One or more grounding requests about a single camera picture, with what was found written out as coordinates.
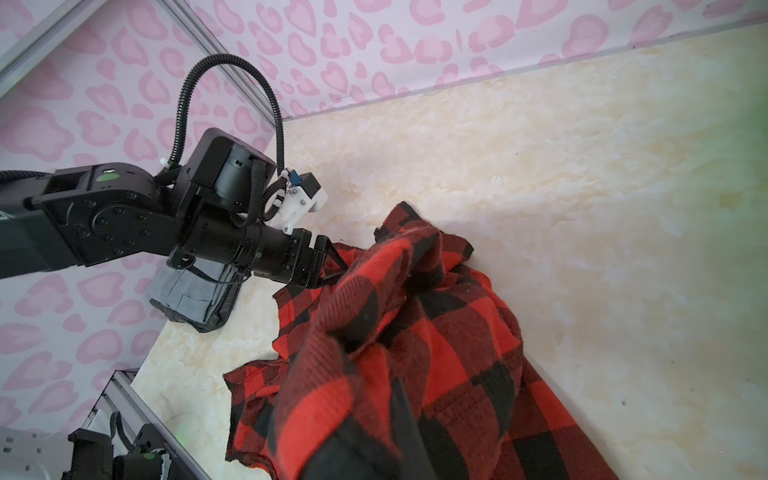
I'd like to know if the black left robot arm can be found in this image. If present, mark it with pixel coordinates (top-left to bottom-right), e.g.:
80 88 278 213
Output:
1 128 347 289

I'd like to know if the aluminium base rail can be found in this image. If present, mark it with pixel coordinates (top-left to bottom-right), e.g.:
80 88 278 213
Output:
82 370 210 480

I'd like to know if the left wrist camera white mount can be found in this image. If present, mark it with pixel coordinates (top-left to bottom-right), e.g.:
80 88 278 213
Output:
265 170 328 235

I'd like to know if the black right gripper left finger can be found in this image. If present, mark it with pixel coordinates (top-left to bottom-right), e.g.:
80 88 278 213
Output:
299 419 400 480

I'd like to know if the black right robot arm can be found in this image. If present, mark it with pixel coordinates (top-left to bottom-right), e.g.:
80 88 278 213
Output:
1 372 437 479

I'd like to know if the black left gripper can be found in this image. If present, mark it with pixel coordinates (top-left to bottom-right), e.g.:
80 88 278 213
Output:
179 215 348 288

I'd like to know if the aluminium diagonal frame bar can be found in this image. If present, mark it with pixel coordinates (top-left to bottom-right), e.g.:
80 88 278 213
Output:
1 0 104 96

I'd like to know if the red black plaid shirt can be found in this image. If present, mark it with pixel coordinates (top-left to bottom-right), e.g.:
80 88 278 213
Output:
224 202 614 479

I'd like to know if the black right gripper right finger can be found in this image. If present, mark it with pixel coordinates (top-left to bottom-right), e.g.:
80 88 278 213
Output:
390 378 437 480

